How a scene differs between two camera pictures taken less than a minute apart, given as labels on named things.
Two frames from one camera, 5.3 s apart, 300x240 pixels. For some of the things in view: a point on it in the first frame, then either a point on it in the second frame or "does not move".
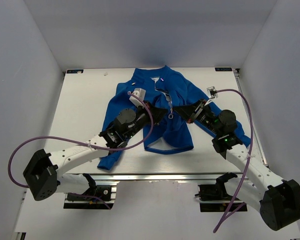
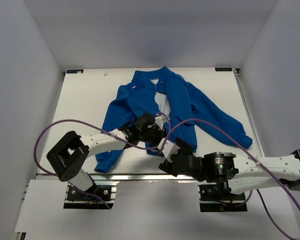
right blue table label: x=223 y=69 does not move
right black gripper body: x=205 y=118 to x=187 y=149
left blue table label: x=75 y=71 does not move
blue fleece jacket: x=154 y=106 does not move
